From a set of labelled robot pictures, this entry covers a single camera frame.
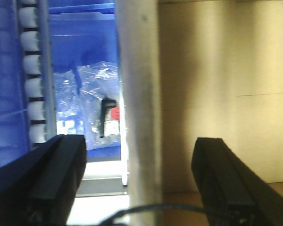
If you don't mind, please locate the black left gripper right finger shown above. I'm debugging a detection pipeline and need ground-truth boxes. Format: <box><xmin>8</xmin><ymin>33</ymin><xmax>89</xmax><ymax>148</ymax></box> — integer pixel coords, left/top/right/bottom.
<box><xmin>191</xmin><ymin>137</ymin><xmax>283</xmax><ymax>226</ymax></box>

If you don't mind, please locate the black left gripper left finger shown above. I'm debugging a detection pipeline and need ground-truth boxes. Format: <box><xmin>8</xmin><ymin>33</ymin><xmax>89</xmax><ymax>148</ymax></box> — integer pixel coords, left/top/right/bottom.
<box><xmin>0</xmin><ymin>135</ymin><xmax>87</xmax><ymax>226</ymax></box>

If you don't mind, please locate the brown EcoFlow cardboard box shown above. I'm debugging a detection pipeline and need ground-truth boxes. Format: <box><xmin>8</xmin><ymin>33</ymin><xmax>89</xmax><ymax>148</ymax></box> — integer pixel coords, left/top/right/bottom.
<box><xmin>158</xmin><ymin>0</ymin><xmax>283</xmax><ymax>193</ymax></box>

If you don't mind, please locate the clear plastic parts bag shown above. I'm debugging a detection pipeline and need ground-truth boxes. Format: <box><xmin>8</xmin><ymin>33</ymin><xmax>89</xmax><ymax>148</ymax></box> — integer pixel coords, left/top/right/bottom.
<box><xmin>53</xmin><ymin>61</ymin><xmax>120</xmax><ymax>150</ymax></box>

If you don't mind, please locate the blue plastic bin with bags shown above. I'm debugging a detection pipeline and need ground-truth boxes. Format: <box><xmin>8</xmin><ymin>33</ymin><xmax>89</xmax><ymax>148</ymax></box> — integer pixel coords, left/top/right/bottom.
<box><xmin>49</xmin><ymin>0</ymin><xmax>121</xmax><ymax>161</ymax></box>

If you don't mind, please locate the white roller track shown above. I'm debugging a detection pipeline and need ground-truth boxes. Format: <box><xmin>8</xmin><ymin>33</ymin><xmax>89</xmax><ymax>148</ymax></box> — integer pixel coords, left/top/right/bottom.
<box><xmin>18</xmin><ymin>0</ymin><xmax>46</xmax><ymax>145</ymax></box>

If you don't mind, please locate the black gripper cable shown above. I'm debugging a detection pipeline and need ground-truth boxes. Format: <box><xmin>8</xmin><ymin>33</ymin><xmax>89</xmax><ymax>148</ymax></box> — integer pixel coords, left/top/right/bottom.
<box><xmin>98</xmin><ymin>203</ymin><xmax>241</xmax><ymax>226</ymax></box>

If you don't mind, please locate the metal shelf upright post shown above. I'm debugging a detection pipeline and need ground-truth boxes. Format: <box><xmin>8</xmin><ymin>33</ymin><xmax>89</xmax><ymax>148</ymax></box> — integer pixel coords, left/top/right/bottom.
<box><xmin>114</xmin><ymin>0</ymin><xmax>162</xmax><ymax>226</ymax></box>

